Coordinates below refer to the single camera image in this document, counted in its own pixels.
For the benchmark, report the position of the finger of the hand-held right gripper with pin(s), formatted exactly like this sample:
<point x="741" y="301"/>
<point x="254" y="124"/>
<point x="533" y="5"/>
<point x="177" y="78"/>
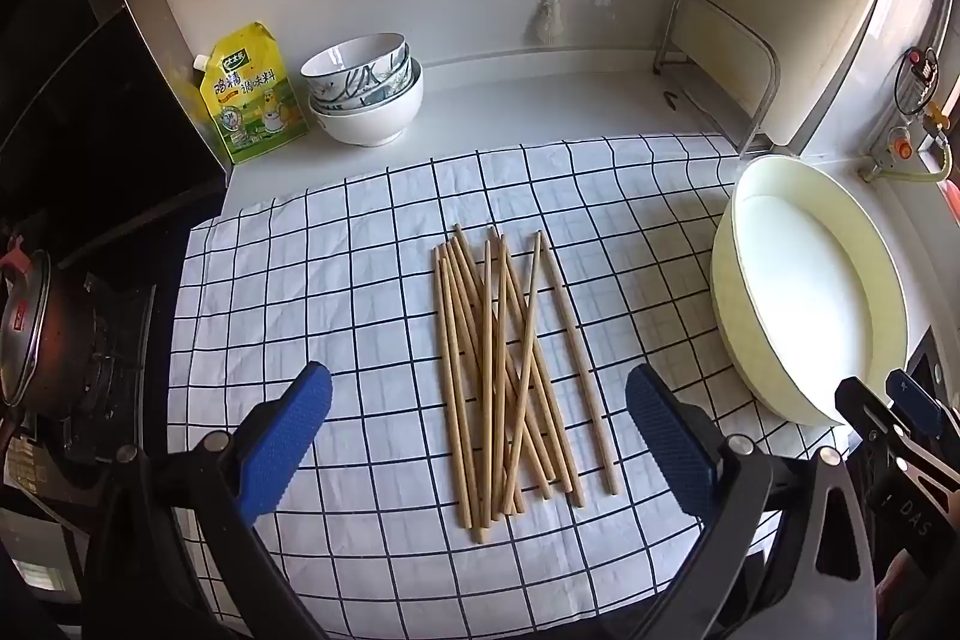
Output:
<point x="862" y="404"/>
<point x="915" y="400"/>

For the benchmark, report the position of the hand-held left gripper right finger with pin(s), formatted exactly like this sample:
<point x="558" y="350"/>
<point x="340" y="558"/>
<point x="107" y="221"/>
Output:
<point x="667" y="437"/>

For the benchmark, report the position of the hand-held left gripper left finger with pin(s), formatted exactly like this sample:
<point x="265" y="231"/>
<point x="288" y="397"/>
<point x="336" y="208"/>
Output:
<point x="289" y="430"/>

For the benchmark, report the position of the white round basin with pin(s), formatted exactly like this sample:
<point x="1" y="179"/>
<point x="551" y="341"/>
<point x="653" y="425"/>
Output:
<point x="810" y="280"/>

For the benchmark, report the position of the pile of wooden chopsticks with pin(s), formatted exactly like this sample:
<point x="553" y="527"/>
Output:
<point x="487" y="385"/>

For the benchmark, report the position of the person's right hand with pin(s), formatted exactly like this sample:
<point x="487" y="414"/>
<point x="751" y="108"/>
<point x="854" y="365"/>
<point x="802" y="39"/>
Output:
<point x="892" y="584"/>

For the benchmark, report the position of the black sink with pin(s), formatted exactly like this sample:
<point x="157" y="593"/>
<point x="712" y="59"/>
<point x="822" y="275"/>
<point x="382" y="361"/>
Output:
<point x="926" y="359"/>

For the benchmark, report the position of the white black-checked cloth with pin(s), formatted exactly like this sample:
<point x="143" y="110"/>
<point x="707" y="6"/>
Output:
<point x="360" y="280"/>

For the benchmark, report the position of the black gas stove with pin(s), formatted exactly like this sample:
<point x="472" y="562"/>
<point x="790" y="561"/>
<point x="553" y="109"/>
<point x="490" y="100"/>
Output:
<point x="112" y="377"/>

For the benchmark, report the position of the grey regulator with orange knob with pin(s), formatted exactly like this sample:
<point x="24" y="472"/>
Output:
<point x="900" y="147"/>

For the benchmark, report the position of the dark cooking pot with lid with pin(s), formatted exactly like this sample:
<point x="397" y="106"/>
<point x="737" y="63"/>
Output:
<point x="45" y="340"/>

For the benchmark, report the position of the black gas shut-off device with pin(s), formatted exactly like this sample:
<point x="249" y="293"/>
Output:
<point x="926" y="74"/>

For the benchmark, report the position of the yellow seasoning pouch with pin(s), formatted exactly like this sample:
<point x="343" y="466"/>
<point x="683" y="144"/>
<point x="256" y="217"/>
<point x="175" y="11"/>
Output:
<point x="251" y="100"/>

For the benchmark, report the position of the metal rack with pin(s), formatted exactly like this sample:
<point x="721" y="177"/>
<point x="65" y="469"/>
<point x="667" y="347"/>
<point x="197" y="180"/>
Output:
<point x="766" y="85"/>

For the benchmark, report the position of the small black hook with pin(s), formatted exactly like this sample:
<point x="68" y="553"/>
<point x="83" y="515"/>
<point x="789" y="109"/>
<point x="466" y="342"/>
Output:
<point x="670" y="100"/>

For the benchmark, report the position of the blue patterned bowl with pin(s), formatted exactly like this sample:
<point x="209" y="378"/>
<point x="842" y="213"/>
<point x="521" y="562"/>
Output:
<point x="401" y="85"/>
<point x="352" y="57"/>

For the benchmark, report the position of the black range hood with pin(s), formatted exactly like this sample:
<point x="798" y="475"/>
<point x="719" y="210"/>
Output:
<point x="90" y="108"/>

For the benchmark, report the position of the white cutting board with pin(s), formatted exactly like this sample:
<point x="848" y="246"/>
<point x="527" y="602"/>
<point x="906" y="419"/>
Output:
<point x="817" y="10"/>

